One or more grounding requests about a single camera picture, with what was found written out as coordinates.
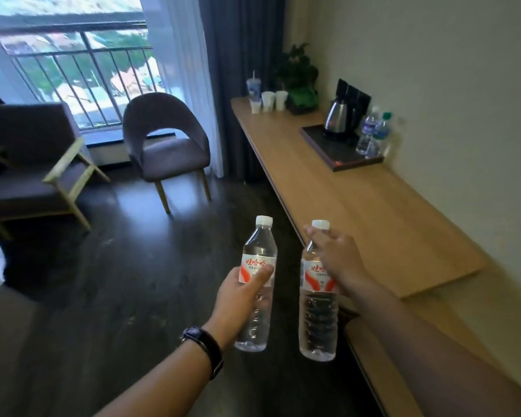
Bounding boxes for person's right hand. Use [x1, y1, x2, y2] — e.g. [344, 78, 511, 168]
[302, 225, 370, 297]

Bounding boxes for person's left hand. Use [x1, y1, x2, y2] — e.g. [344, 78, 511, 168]
[202, 264, 275, 350]

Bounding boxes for clear red-label water bottle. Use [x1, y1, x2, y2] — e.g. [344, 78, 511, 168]
[234, 215, 278, 353]
[299, 220, 340, 363]

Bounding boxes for person's right forearm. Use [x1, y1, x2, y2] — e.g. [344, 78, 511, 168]
[340, 273, 521, 417]

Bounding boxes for person's left forearm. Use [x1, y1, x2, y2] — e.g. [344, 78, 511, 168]
[93, 338, 214, 417]

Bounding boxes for dark rectangular tray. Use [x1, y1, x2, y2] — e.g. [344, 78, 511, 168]
[299, 124, 385, 173]

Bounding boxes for black wristwatch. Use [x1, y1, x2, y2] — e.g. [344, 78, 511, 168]
[179, 326, 224, 381]

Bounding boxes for blue-label water bottle white cap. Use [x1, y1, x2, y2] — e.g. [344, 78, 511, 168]
[355, 106, 381, 156]

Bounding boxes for blue-label water bottle green cap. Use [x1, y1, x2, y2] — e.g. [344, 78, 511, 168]
[365, 111, 393, 160]

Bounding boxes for stainless steel electric kettle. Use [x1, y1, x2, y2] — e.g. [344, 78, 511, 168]
[322, 98, 360, 142]

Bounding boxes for grey rounded tub chair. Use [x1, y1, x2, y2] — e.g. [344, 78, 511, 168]
[122, 92, 212, 215]

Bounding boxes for green potted plant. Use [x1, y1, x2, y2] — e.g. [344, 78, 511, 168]
[273, 42, 320, 116]

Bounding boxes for plastic cup with straw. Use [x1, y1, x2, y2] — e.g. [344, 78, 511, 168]
[246, 71, 262, 103]

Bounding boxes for dark grey curtain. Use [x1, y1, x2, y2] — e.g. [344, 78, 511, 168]
[197, 0, 288, 184]

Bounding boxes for sheer white curtain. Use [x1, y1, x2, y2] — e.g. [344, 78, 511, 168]
[138, 0, 225, 179]

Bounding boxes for metal balcony railing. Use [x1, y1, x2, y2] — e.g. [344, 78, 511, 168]
[0, 12, 166, 131]

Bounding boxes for black wall socket panel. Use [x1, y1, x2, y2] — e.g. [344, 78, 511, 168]
[335, 78, 372, 123]

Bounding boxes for grey armchair with wooden frame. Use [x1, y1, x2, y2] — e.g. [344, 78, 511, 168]
[0, 101, 112, 240]

